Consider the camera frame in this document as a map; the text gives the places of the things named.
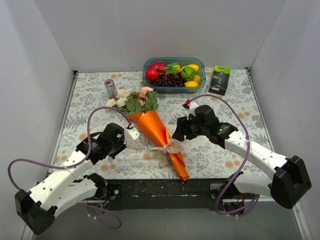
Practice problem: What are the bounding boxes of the cream printed ribbon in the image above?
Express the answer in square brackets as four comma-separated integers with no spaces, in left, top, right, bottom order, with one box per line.
[127,138,184,168]

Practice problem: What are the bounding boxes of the orange paper bouquet wrap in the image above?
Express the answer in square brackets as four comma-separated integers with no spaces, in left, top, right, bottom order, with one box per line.
[128,110,189,181]

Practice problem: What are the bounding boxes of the artificial flower bunch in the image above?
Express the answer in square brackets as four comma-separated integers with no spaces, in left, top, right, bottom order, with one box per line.
[106,86,159,115]

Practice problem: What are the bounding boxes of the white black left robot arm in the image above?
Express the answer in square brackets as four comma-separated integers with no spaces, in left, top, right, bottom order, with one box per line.
[14,123,139,235]

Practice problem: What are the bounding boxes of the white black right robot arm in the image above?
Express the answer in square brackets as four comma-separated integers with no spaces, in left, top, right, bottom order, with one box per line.
[173,102,312,209]

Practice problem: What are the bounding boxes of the yellow lemon front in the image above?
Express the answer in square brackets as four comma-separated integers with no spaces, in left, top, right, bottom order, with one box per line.
[184,80,199,93]

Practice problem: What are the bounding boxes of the yellow lemon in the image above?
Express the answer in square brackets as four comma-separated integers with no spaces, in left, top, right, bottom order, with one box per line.
[180,64,200,73]
[193,74,201,83]
[184,80,199,93]

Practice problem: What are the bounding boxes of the dark grape bunch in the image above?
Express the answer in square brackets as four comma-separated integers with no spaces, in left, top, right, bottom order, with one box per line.
[151,72,186,87]

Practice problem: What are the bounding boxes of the yellow lemon right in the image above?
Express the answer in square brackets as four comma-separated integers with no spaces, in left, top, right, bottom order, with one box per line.
[193,74,201,83]

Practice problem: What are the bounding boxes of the black green razor package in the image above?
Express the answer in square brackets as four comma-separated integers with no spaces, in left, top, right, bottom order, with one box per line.
[208,65,231,96]

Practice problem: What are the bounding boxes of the green lime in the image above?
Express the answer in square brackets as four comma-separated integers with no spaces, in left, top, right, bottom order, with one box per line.
[180,66,196,81]

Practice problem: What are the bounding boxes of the blue plastic fruit container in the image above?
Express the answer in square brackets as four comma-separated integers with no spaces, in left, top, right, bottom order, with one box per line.
[142,57,206,94]

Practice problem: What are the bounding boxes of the silver drink can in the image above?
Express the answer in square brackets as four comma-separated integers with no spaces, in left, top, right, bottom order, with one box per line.
[104,79,117,99]

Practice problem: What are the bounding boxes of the yellow lemon top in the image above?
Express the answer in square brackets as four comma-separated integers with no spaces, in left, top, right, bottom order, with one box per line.
[180,64,200,73]

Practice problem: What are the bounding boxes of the red dragon fruit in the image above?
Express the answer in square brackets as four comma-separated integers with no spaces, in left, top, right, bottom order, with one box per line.
[144,61,177,82]

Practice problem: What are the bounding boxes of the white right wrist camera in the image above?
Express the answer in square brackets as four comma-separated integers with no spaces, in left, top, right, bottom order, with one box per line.
[182,99,199,120]

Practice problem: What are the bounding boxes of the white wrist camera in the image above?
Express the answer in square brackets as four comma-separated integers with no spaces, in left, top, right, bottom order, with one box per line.
[123,127,140,147]
[182,99,199,120]

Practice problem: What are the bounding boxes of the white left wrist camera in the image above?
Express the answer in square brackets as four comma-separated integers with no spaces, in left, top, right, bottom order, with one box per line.
[123,127,140,147]

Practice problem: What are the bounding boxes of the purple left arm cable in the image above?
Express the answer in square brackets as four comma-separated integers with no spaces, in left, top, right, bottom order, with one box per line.
[7,106,133,230]

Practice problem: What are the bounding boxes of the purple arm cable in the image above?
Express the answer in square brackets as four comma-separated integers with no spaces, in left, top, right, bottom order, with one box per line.
[7,106,133,230]
[189,94,261,216]

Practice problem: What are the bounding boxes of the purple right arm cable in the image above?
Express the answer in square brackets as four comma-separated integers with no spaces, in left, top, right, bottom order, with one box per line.
[189,94,261,216]

